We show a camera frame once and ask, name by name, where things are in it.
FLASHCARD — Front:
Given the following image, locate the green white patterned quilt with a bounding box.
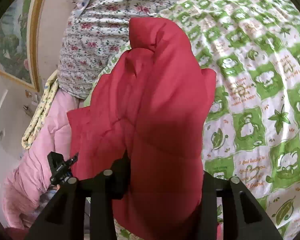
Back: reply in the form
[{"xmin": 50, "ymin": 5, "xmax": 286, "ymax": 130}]
[{"xmin": 83, "ymin": 0, "xmax": 300, "ymax": 240}]

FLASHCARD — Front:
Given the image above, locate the person's left hand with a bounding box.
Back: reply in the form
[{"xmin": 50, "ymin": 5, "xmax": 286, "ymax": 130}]
[{"xmin": 52, "ymin": 184, "xmax": 61, "ymax": 191}]

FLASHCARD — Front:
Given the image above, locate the pink quilted blanket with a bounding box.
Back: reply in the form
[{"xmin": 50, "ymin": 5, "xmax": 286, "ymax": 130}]
[{"xmin": 2, "ymin": 89, "xmax": 79, "ymax": 229}]

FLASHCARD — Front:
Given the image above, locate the floral rose bed sheet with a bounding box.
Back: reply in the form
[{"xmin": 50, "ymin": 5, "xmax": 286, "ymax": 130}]
[{"xmin": 58, "ymin": 0, "xmax": 178, "ymax": 100}]

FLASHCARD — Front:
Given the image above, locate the red quilted puffer jacket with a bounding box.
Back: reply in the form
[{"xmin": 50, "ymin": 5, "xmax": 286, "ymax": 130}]
[{"xmin": 68, "ymin": 17, "xmax": 216, "ymax": 239}]

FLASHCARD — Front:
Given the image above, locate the yellow floral blanket edge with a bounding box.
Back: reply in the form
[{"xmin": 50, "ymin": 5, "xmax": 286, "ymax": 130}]
[{"xmin": 21, "ymin": 70, "xmax": 59, "ymax": 150}]

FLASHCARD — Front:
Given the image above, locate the gold framed wall picture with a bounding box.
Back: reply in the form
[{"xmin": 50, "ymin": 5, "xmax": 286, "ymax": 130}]
[{"xmin": 0, "ymin": 0, "xmax": 44, "ymax": 92}]

